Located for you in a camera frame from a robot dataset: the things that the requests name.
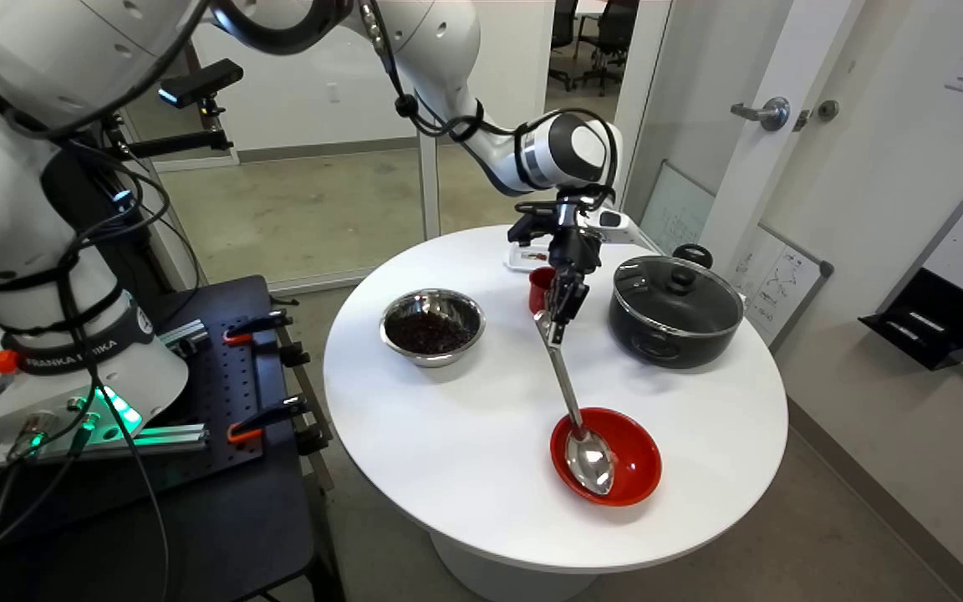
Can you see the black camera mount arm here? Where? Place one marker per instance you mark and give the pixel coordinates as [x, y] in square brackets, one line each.
[177, 142]

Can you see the red mug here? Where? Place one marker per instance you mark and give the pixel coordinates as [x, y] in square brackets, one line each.
[541, 293]

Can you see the red bowl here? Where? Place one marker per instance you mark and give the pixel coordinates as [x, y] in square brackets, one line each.
[636, 453]

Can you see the black robot cart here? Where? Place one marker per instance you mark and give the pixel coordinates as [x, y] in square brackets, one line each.
[237, 522]

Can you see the black wall file holder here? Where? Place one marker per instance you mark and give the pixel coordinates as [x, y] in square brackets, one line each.
[936, 318]

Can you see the small framed whiteboard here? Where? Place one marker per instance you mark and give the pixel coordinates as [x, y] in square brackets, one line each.
[778, 286]

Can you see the silver metal bowl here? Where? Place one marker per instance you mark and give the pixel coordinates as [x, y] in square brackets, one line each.
[434, 360]

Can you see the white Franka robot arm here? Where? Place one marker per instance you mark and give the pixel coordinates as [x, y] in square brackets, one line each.
[16, 201]

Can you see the clear plastic container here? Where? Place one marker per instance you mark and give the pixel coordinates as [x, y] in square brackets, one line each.
[516, 258]

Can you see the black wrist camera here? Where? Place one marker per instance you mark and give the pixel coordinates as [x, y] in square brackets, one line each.
[534, 229]

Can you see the large metal spoon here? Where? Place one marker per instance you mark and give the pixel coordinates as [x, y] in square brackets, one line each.
[590, 457]

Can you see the white door with window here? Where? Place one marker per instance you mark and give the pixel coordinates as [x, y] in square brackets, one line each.
[726, 45]

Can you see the black stereo camera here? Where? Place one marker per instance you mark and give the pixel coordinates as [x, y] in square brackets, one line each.
[202, 80]

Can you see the dark brown bowl contents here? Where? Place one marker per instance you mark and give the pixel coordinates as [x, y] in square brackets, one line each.
[434, 324]

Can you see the black pot lid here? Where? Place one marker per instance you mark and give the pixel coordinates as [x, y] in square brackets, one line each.
[670, 294]

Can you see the white table pedestal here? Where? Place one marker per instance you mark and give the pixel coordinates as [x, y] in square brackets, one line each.
[484, 574]

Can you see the silver aluminium rail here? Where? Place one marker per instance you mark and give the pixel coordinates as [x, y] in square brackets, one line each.
[177, 434]

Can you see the small orange knob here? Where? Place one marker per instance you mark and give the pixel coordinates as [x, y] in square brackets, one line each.
[4, 361]

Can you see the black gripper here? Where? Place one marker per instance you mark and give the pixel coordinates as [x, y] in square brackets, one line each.
[576, 238]

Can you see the black cooking pot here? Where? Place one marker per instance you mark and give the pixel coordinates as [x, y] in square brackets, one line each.
[667, 349]

